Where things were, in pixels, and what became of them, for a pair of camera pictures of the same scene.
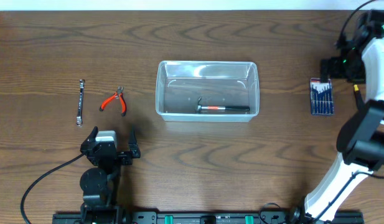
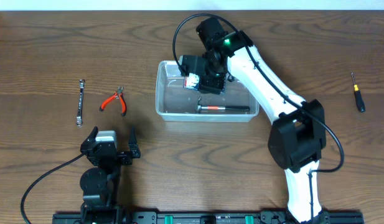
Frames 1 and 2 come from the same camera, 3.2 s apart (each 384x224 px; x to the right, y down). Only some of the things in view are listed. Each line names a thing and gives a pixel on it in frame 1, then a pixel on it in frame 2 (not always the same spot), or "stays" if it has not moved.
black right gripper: x=332 y=63 to x=207 y=86
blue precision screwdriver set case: x=322 y=99 to x=191 y=82
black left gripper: x=114 y=154 stays
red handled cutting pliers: x=117 y=94 stays
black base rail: x=206 y=218 stays
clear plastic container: x=180 y=83 stays
